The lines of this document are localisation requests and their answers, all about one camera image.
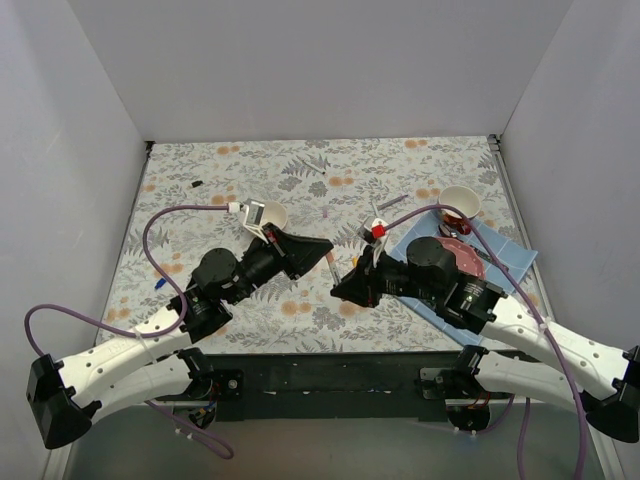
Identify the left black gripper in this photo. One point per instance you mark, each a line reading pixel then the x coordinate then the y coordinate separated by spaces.
pixel 279 248

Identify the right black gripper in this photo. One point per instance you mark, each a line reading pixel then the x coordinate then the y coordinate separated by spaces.
pixel 370 275

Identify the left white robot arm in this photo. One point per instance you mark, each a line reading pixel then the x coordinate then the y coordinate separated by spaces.
pixel 158 356

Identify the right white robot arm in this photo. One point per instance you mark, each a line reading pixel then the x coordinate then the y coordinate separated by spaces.
pixel 568 369

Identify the cream bowl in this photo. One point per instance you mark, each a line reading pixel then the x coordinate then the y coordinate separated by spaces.
pixel 274 213

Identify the floral tablecloth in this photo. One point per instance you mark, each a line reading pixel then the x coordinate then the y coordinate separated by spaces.
pixel 173 225

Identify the black spoon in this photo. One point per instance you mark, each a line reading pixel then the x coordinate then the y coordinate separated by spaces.
pixel 447 232

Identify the pink dotted plate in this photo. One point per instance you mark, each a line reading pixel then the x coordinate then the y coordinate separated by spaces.
pixel 467 259

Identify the red and white cup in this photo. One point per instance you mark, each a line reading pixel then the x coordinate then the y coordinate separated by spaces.
pixel 463 199

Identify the blue checked cloth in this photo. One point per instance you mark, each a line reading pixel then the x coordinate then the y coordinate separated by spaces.
pixel 517 258

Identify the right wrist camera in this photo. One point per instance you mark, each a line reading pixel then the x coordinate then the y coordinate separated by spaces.
pixel 374 232

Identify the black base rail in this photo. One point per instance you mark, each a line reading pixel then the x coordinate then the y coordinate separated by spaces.
pixel 425 386

